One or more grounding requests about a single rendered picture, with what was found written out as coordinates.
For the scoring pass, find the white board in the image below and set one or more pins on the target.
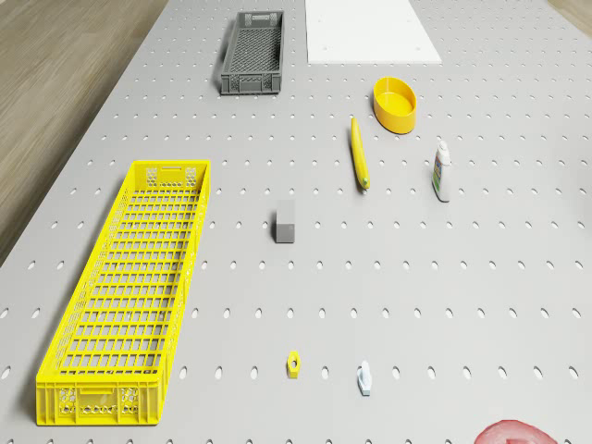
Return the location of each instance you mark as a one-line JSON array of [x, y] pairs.
[[370, 32]]

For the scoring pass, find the banana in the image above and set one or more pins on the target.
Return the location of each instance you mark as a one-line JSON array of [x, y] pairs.
[[359, 157]]

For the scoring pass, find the yellow bowl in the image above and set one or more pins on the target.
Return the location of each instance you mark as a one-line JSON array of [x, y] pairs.
[[393, 118]]

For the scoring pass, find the yellow nut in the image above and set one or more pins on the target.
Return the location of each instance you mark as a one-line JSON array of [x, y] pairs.
[[291, 370]]

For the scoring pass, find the yellow basket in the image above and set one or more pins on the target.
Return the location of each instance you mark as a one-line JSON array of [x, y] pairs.
[[99, 411]]

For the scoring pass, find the dark grey basket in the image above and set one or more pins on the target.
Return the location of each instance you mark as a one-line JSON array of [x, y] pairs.
[[250, 85]]

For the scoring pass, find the grey cube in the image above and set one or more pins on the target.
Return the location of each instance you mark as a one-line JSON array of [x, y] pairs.
[[285, 229]]

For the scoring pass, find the red plate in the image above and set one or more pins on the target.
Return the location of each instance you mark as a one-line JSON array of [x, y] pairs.
[[499, 435]]

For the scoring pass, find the small white bottle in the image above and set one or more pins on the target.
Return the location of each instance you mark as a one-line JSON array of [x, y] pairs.
[[441, 176]]

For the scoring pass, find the bolt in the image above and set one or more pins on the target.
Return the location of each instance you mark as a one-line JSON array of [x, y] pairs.
[[364, 381]]

